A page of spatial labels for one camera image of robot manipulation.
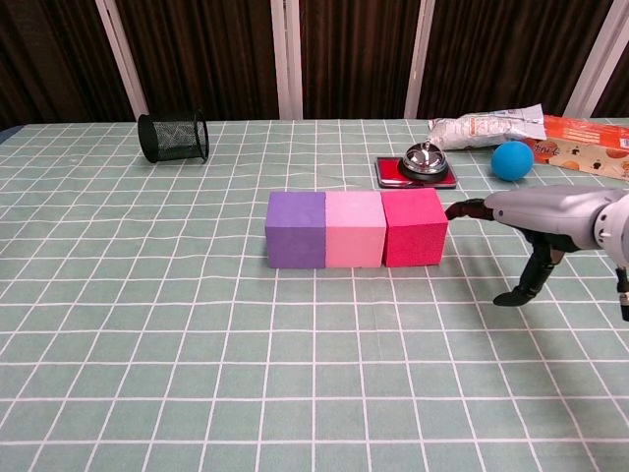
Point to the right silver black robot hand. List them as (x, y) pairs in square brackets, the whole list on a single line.
[(550, 211)]

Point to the magenta foam cube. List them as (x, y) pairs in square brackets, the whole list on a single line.
[(415, 231)]

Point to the purple foam cube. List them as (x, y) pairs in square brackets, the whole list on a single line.
[(295, 236)]

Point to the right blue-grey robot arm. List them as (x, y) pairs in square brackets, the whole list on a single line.
[(616, 231)]

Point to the blue ball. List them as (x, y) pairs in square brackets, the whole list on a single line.
[(512, 161)]

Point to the orange cardboard box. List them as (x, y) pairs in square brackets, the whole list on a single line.
[(585, 142)]

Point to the white snack bag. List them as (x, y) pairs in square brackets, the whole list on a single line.
[(481, 130)]

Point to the silver call bell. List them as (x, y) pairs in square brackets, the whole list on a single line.
[(423, 159)]

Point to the red flat case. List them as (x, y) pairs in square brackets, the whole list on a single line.
[(388, 177)]

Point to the light pink foam cube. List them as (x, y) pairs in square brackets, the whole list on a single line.
[(354, 231)]

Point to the green checked tablecloth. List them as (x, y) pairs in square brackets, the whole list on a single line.
[(314, 369)]

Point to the black mesh pen holder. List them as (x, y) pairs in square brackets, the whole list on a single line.
[(174, 137)]

